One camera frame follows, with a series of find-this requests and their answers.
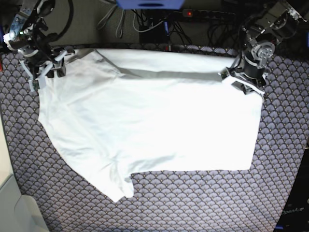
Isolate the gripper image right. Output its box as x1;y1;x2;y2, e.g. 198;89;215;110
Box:
219;54;266;97

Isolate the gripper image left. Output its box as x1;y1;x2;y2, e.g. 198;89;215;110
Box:
18;45;75;92

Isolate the white T-shirt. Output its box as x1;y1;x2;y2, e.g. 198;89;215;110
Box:
38;49;264;202

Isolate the black power strip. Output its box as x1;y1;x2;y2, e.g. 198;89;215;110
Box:
182;9;236;19

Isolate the black box behind table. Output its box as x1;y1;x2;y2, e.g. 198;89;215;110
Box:
139;21;169;44

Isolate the blue box overhead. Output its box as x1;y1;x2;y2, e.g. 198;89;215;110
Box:
116;0;184;10

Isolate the black case OpenArm label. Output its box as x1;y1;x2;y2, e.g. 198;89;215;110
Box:
274;149;309;232

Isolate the grey cable bundle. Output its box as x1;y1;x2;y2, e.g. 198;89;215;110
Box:
96;0;127;39

